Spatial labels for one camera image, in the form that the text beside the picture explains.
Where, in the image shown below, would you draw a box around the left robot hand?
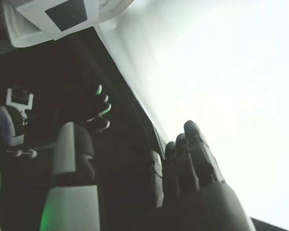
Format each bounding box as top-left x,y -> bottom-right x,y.
39,119 -> 256,231

